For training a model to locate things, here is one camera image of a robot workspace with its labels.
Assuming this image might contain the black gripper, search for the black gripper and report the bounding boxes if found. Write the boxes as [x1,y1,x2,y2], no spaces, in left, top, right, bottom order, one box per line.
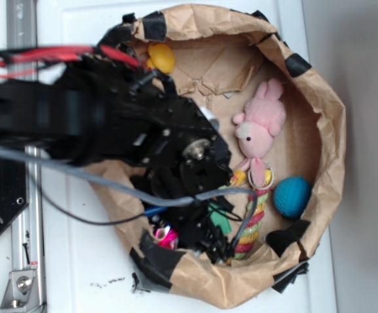
[131,162,235,263]

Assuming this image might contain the pink plush bunny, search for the pink plush bunny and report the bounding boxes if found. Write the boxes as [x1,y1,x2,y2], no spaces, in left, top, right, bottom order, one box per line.
[232,78,287,188]

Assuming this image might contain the black cable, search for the black cable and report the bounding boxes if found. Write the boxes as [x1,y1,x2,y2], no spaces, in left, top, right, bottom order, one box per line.
[38,175,147,226]

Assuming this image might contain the metal corner bracket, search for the metal corner bracket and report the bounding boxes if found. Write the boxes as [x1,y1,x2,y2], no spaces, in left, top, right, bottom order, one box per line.
[0,269,41,312]

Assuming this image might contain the brown paper bag basket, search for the brown paper bag basket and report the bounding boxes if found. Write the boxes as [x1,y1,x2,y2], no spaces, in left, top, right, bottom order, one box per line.
[102,4,346,308]

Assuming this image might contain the red wire bundle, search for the red wire bundle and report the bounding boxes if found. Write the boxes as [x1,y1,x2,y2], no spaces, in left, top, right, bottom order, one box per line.
[0,44,142,79]

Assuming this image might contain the grey cable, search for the grey cable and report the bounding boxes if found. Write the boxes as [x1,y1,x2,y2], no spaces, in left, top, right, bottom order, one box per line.
[0,142,258,255]

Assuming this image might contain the green block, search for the green block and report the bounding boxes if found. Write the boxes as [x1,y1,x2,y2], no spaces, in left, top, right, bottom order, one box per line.
[208,203,232,235]

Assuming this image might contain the aluminium rail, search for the aluminium rail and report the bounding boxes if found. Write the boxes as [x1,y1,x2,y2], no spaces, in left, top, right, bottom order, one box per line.
[0,0,47,312]

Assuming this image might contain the yellow rubber duck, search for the yellow rubber duck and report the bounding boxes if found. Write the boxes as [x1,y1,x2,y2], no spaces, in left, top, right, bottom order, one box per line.
[146,43,176,74]

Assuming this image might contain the teal crochet ball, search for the teal crochet ball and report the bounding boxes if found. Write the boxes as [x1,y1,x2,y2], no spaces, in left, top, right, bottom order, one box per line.
[273,177,313,219]

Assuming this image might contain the multicolour rope toy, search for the multicolour rope toy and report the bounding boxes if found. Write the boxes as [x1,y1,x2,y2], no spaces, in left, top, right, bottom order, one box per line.
[226,162,274,265]

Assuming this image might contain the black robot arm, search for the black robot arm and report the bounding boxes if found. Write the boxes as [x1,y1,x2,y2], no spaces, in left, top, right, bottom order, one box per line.
[0,56,237,262]

